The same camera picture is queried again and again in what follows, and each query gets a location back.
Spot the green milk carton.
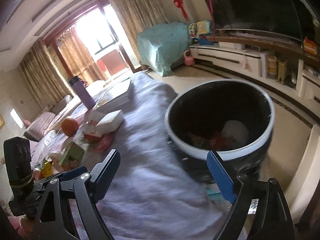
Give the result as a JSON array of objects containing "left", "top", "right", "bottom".
[{"left": 59, "top": 142, "right": 85, "bottom": 171}]

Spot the red drink carton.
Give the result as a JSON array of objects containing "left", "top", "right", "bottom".
[{"left": 83, "top": 111, "right": 104, "bottom": 142}]

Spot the white foam block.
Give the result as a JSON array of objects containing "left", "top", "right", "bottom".
[{"left": 96, "top": 110, "right": 124, "bottom": 134}]

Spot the white foam fruit net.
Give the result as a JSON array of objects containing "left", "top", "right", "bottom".
[{"left": 221, "top": 120, "right": 249, "bottom": 150}]

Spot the red snack wrapper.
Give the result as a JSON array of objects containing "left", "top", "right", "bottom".
[{"left": 187, "top": 130, "right": 227, "bottom": 152}]

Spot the white trash bin black liner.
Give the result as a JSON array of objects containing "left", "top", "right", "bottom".
[{"left": 165, "top": 79, "right": 275, "bottom": 184}]

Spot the silver foil mat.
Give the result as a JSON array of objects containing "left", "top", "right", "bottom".
[{"left": 247, "top": 199, "right": 259, "bottom": 215}]

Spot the yellow snack packet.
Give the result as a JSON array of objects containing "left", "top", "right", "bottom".
[{"left": 40, "top": 161, "right": 53, "bottom": 179}]

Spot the orange fruit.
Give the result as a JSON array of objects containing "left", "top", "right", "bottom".
[{"left": 61, "top": 116, "right": 79, "bottom": 137}]

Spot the small pink snack packet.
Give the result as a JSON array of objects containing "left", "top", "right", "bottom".
[{"left": 96, "top": 133, "right": 113, "bottom": 153}]

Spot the beige sofa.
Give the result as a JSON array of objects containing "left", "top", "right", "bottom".
[{"left": 23, "top": 95, "right": 73, "bottom": 141}]

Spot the floral tablecloth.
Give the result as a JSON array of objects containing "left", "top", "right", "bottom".
[{"left": 24, "top": 71, "right": 249, "bottom": 240}]

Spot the left beige curtain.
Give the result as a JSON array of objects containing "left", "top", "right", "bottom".
[{"left": 18, "top": 39, "right": 73, "bottom": 109}]

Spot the beige curtain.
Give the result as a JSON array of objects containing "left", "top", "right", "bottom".
[
  {"left": 18, "top": 39, "right": 73, "bottom": 109},
  {"left": 109, "top": 0, "right": 167, "bottom": 61}
]

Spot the stack of children's books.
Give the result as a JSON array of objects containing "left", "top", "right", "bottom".
[{"left": 93, "top": 78, "right": 132, "bottom": 113}]

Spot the purple thermos bottle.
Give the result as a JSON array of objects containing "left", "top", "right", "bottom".
[{"left": 68, "top": 75, "right": 95, "bottom": 110}]

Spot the white tv cabinet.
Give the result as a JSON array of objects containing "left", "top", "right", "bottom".
[{"left": 188, "top": 33, "right": 320, "bottom": 223}]

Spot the teal covered furniture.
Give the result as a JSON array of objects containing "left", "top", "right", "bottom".
[{"left": 137, "top": 22, "right": 191, "bottom": 77}]

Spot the pink kettlebell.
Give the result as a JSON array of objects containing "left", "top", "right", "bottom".
[{"left": 183, "top": 49, "right": 195, "bottom": 66}]

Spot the right beige curtain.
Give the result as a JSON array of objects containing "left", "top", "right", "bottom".
[{"left": 109, "top": 0, "right": 167, "bottom": 61}]

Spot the colourful toy set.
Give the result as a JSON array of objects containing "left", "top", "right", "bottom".
[{"left": 188, "top": 20, "right": 214, "bottom": 45}]

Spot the black flat television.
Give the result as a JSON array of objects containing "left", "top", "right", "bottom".
[{"left": 205, "top": 0, "right": 319, "bottom": 43}]

